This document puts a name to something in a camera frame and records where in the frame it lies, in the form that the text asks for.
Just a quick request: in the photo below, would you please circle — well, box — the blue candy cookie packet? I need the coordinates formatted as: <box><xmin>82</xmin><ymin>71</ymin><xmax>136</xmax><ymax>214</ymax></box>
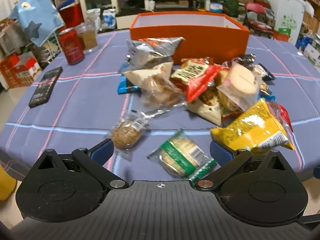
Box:
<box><xmin>259</xmin><ymin>81</ymin><xmax>277</xmax><ymax>102</ymax></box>

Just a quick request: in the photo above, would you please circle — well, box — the cream gourd biscuit bag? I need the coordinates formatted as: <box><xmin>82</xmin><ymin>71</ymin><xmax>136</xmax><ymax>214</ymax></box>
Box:
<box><xmin>123</xmin><ymin>61</ymin><xmax>185</xmax><ymax>109</ymax></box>

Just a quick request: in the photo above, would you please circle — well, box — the beige chocolate cookie packet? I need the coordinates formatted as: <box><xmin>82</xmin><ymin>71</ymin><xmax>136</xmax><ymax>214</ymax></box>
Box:
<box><xmin>186</xmin><ymin>87</ymin><xmax>222</xmax><ymax>126</ymax></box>

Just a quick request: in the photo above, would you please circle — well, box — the red clear breadstick packet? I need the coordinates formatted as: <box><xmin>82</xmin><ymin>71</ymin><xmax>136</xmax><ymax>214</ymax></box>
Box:
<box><xmin>267</xmin><ymin>101</ymin><xmax>293</xmax><ymax>133</ymax></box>

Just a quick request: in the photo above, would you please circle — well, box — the clear wrapped oat cookie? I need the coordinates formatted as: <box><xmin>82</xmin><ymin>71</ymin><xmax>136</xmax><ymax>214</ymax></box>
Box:
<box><xmin>104</xmin><ymin>114</ymin><xmax>149</xmax><ymax>161</ymax></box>

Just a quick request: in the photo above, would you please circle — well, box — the yellow chip bag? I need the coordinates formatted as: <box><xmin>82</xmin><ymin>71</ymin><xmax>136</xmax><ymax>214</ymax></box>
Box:
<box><xmin>210</xmin><ymin>99</ymin><xmax>295</xmax><ymax>154</ymax></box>

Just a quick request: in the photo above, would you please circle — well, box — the green wrapped cookie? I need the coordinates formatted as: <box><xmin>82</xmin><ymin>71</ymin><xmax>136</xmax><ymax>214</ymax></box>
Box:
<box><xmin>147</xmin><ymin>129</ymin><xmax>216</xmax><ymax>184</ymax></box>

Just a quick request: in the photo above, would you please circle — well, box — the blue plaid tablecloth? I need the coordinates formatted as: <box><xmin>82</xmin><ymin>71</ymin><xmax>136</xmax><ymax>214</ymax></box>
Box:
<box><xmin>1</xmin><ymin>30</ymin><xmax>319</xmax><ymax>180</ymax></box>

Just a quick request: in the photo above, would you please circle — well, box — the white round cake packet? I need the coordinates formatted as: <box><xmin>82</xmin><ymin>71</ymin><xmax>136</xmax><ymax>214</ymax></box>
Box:
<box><xmin>217</xmin><ymin>63</ymin><xmax>262</xmax><ymax>111</ymax></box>

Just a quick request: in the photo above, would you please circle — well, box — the blue snack packet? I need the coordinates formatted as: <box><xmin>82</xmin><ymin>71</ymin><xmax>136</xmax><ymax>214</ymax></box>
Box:
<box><xmin>117</xmin><ymin>75</ymin><xmax>140</xmax><ymax>94</ymax></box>

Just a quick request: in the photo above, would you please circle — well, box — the black remote control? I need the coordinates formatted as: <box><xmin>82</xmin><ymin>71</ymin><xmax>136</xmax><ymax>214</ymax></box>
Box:
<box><xmin>28</xmin><ymin>67</ymin><xmax>63</xmax><ymax>108</ymax></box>

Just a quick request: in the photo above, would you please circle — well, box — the red white snack bag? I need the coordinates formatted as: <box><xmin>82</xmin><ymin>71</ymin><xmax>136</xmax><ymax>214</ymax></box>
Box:
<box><xmin>170</xmin><ymin>57</ymin><xmax>222</xmax><ymax>103</ymax></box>

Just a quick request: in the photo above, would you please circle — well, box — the dark small snack packet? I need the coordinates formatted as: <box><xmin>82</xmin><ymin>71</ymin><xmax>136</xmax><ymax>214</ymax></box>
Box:
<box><xmin>222</xmin><ymin>54</ymin><xmax>276</xmax><ymax>81</ymax></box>

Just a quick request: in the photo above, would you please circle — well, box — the red soda can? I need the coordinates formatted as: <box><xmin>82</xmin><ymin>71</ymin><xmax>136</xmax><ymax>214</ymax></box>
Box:
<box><xmin>58</xmin><ymin>28</ymin><xmax>85</xmax><ymax>65</ymax></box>

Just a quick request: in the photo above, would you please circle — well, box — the red white carton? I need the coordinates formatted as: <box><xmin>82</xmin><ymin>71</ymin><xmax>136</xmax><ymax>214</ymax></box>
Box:
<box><xmin>1</xmin><ymin>51</ymin><xmax>42</xmax><ymax>88</ymax></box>

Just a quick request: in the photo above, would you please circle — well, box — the silver black snack bag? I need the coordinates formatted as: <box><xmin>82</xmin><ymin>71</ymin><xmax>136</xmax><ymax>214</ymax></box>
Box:
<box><xmin>127</xmin><ymin>37</ymin><xmax>185</xmax><ymax>70</ymax></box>

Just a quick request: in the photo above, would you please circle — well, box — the orange storage box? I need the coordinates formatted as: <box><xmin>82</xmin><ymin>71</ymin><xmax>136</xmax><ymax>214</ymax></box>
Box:
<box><xmin>130</xmin><ymin>11</ymin><xmax>251</xmax><ymax>64</ymax></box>

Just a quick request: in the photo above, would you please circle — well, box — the clear plastic jar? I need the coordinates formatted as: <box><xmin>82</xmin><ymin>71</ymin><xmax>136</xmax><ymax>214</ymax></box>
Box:
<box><xmin>75</xmin><ymin>21</ymin><xmax>98</xmax><ymax>53</ymax></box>

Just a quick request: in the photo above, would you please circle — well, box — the red folding chair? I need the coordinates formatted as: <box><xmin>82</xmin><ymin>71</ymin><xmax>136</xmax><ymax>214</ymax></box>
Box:
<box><xmin>244</xmin><ymin>2</ymin><xmax>273</xmax><ymax>38</ymax></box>

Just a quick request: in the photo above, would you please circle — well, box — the blue star cloth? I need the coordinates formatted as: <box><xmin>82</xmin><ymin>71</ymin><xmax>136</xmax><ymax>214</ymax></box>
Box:
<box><xmin>9</xmin><ymin>0</ymin><xmax>65</xmax><ymax>47</ymax></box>

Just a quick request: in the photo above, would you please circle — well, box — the white glass-door cabinet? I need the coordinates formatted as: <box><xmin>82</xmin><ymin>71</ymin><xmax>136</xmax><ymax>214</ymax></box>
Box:
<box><xmin>78</xmin><ymin>0</ymin><xmax>119</xmax><ymax>22</ymax></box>

